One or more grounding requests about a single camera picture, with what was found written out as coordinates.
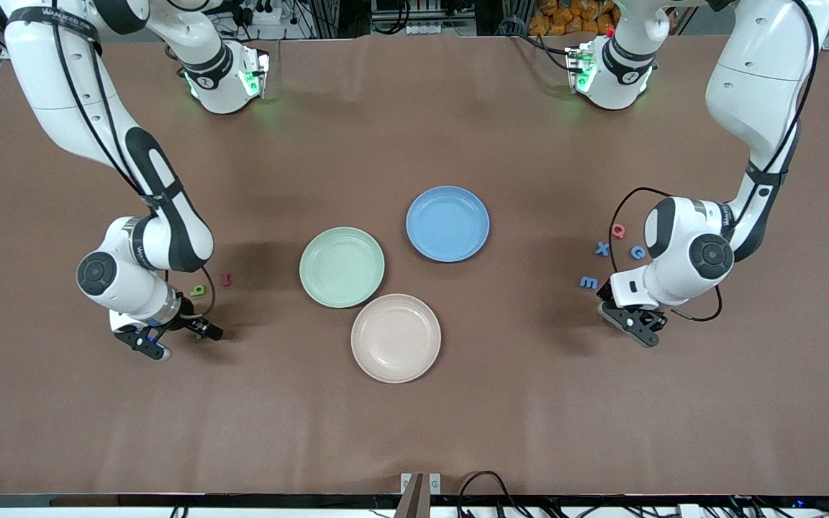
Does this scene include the green plate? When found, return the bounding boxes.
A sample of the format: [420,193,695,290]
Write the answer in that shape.
[299,227,386,309]

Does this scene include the blue plate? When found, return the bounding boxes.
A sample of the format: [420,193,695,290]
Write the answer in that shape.
[405,186,491,263]

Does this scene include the pink plate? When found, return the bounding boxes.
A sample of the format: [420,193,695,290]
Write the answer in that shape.
[350,294,442,384]

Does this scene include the brown table cover mat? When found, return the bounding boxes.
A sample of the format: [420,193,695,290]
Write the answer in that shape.
[0,35,829,497]

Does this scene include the pile of orange balls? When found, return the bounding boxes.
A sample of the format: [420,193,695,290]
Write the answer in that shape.
[530,0,620,35]

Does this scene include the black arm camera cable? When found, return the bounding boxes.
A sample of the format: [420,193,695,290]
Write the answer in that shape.
[51,0,217,339]
[607,0,822,322]

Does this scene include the black looped cable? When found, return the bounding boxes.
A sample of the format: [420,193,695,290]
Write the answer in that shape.
[456,471,530,518]

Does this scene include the grey metal bracket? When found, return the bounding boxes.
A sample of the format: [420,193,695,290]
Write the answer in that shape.
[400,473,442,496]

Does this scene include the brown mount pole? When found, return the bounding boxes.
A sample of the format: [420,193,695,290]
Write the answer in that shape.
[394,473,426,518]

